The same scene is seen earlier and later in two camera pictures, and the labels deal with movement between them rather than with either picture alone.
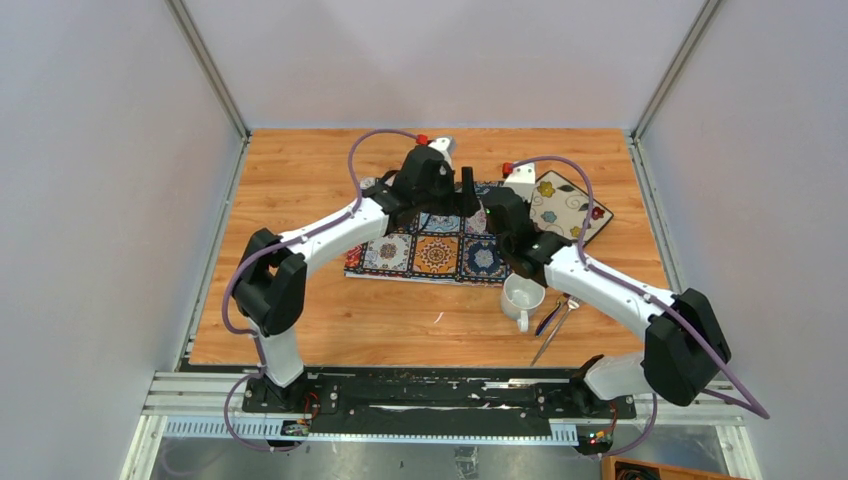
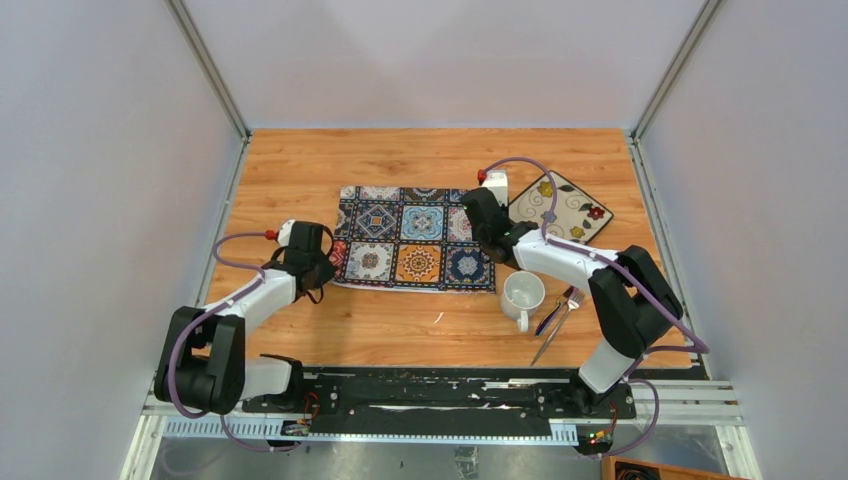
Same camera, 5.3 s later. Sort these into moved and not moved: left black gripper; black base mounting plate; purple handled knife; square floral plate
Moved: left black gripper
Not moved: square floral plate; purple handled knife; black base mounting plate
